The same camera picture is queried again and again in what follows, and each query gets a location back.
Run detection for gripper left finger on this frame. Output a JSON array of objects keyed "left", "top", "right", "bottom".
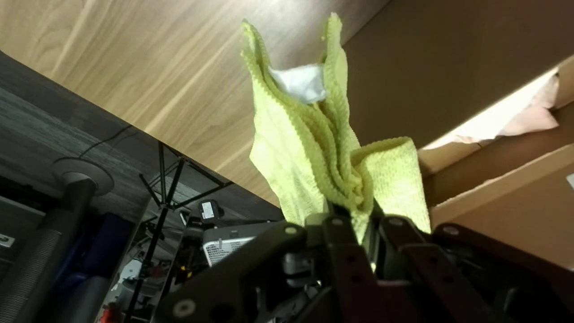
[{"left": 155, "top": 202, "right": 387, "bottom": 323}]

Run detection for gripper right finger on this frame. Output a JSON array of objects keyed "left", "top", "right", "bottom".
[{"left": 374, "top": 214, "right": 574, "bottom": 323}]

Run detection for yellow towel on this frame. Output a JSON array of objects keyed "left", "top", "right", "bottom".
[{"left": 240, "top": 13, "right": 432, "bottom": 245}]

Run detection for white vented box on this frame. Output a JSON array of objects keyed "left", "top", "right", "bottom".
[{"left": 202, "top": 222, "right": 281, "bottom": 267}]

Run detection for peach shirt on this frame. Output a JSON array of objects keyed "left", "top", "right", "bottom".
[{"left": 437, "top": 74, "right": 561, "bottom": 145}]

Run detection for cardboard box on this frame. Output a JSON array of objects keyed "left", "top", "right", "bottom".
[{"left": 343, "top": 0, "right": 574, "bottom": 271}]

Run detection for black power adapter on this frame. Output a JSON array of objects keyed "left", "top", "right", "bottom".
[{"left": 197, "top": 200, "right": 224, "bottom": 223}]

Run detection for black tripod stand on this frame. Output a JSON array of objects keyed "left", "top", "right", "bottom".
[{"left": 123, "top": 141, "right": 234, "bottom": 323}]

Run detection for grey post with round foot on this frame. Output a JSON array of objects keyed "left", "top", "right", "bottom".
[{"left": 0, "top": 157, "right": 115, "bottom": 323}]

